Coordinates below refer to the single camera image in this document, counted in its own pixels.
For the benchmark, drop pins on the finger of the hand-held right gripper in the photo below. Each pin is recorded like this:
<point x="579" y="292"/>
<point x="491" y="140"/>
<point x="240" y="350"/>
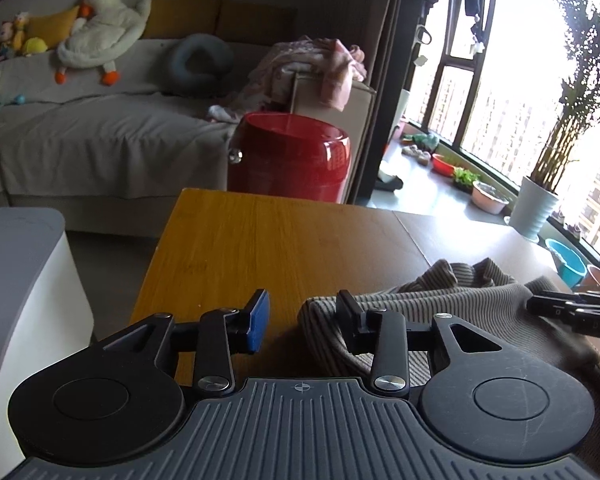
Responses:
<point x="570" y="316"/>
<point x="580" y="296"/>

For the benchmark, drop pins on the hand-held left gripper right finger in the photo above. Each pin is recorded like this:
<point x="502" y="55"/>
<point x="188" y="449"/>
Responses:
<point x="350" y="325"/>

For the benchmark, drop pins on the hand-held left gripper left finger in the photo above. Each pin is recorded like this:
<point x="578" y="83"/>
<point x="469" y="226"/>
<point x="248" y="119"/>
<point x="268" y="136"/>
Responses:
<point x="257" y="322"/>

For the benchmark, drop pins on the striped beige knit garment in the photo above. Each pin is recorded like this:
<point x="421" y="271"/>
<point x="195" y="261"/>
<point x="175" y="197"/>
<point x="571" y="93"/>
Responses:
<point x="495" y="305"/>

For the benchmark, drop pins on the blue plastic bucket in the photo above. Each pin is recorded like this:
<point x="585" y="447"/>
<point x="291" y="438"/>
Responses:
<point x="567" y="262"/>

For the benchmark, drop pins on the white plant pot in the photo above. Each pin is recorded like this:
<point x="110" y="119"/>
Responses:
<point x="532" y="210"/>

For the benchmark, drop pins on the pink metal-lined basin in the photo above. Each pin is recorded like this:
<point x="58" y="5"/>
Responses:
<point x="490" y="200"/>

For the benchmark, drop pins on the black and white slippers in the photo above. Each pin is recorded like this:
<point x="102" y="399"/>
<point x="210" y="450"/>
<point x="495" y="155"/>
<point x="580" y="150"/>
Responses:
<point x="390" y="180"/>

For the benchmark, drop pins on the green seedling tray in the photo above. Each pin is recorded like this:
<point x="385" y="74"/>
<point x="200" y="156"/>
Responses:
<point x="466" y="179"/>

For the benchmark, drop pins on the red round stool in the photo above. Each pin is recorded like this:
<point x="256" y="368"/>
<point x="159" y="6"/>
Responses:
<point x="290" y="157"/>

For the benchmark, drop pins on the pinkish red basin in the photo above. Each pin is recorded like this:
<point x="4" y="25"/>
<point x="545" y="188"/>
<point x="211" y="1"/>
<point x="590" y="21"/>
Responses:
<point x="445" y="166"/>

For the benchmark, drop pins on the white small cloth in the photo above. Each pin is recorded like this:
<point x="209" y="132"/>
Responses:
<point x="222" y="113"/>

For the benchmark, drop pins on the tall green bamboo plant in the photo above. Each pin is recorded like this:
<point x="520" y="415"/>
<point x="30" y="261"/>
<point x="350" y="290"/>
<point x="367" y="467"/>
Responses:
<point x="585" y="65"/>

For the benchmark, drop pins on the white cabinet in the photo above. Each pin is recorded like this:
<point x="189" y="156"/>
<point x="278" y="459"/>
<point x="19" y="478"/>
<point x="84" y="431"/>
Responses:
<point x="25" y="300"/>

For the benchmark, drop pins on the grey covered sofa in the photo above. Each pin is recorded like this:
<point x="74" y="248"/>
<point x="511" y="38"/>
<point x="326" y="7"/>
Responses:
<point x="95" y="130"/>

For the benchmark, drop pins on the pink patterned blanket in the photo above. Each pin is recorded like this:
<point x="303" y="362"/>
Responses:
<point x="325" y="60"/>

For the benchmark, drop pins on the grey neck pillow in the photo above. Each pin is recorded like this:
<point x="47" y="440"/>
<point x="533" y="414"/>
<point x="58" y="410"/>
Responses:
<point x="180" y="62"/>

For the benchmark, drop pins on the yellow back cushion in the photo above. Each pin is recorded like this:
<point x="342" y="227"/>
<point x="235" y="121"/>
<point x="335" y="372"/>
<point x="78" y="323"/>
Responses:
<point x="185" y="17"/>
<point x="255" y="17"/>

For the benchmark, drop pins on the small blue toy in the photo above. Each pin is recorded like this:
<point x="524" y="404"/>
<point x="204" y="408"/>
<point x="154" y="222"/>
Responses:
<point x="19" y="99"/>

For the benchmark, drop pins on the white goose plush toy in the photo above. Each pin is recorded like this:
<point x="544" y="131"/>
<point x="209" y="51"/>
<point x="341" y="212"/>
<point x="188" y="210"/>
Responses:
<point x="102" y="30"/>

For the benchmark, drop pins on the small yellow plush toy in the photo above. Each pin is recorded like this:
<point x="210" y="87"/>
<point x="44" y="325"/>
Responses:
<point x="34" y="46"/>

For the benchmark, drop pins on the yellow throw pillow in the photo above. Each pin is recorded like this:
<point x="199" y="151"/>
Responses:
<point x="52" y="27"/>

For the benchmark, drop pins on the small doll plush toy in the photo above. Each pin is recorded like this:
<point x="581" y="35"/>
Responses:
<point x="10" y="35"/>

